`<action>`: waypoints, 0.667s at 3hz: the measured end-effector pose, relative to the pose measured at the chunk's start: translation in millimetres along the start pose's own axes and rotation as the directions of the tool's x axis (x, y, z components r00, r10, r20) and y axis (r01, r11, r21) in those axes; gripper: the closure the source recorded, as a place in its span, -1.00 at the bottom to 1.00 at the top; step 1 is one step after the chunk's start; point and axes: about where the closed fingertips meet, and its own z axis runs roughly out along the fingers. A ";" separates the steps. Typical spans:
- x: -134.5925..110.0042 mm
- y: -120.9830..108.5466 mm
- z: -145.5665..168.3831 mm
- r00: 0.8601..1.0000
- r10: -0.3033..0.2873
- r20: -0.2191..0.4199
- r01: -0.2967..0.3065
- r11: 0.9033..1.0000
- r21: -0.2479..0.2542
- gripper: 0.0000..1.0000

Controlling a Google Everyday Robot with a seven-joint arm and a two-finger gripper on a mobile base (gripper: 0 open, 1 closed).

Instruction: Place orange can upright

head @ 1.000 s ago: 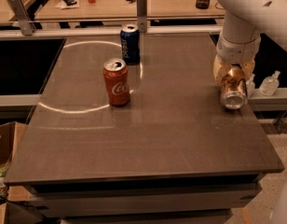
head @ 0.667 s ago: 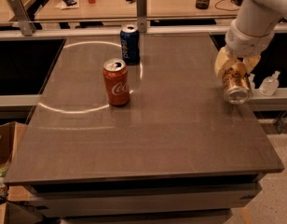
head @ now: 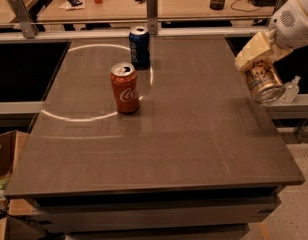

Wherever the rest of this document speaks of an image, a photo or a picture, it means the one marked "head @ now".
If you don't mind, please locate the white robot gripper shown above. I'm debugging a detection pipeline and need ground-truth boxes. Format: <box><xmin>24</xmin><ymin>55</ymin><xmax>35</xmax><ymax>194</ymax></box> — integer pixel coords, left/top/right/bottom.
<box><xmin>235</xmin><ymin>0</ymin><xmax>308</xmax><ymax>72</ymax></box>

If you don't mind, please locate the gold orange soda can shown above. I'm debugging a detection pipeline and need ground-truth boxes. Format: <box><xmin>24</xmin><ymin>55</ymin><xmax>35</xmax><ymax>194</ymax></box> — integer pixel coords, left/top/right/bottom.
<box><xmin>243</xmin><ymin>60</ymin><xmax>285</xmax><ymax>104</ymax></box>

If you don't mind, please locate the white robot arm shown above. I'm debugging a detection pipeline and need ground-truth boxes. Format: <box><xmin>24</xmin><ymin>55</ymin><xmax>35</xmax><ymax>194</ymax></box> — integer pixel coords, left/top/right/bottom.
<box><xmin>235</xmin><ymin>0</ymin><xmax>308</xmax><ymax>71</ymax></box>

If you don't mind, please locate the blue Pepsi can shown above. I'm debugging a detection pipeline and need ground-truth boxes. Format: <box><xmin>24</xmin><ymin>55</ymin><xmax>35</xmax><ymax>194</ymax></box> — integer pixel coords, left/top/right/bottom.
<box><xmin>129</xmin><ymin>26</ymin><xmax>150</xmax><ymax>69</ymax></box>

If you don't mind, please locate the red Coca-Cola can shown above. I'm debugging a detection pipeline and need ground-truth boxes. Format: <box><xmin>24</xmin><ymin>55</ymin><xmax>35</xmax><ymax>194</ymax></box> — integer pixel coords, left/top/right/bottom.
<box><xmin>111</xmin><ymin>62</ymin><xmax>139</xmax><ymax>114</ymax></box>

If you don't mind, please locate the clear sanitizer bottle right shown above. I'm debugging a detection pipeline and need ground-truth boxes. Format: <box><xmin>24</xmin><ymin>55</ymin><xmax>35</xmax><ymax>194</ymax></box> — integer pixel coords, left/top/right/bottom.
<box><xmin>280</xmin><ymin>76</ymin><xmax>301</xmax><ymax>103</ymax></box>

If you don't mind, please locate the brown cardboard box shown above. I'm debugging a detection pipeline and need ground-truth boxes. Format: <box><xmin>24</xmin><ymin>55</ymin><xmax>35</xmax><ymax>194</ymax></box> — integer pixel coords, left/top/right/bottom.
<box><xmin>0</xmin><ymin>130</ymin><xmax>29</xmax><ymax>180</ymax></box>

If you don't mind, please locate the black cable on desk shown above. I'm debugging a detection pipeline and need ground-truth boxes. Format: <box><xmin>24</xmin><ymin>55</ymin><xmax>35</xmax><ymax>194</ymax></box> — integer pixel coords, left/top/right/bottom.
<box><xmin>230</xmin><ymin>0</ymin><xmax>264</xmax><ymax>13</ymax></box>

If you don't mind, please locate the middle metal bracket post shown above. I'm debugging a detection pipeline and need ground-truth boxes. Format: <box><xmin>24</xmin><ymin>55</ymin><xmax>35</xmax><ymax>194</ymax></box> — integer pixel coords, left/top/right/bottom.
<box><xmin>146</xmin><ymin>0</ymin><xmax>158</xmax><ymax>35</ymax></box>

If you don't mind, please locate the left metal bracket post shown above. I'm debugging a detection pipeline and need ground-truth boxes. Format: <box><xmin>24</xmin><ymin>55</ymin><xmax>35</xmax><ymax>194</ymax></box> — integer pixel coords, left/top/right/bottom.
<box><xmin>8</xmin><ymin>0</ymin><xmax>38</xmax><ymax>39</ymax></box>

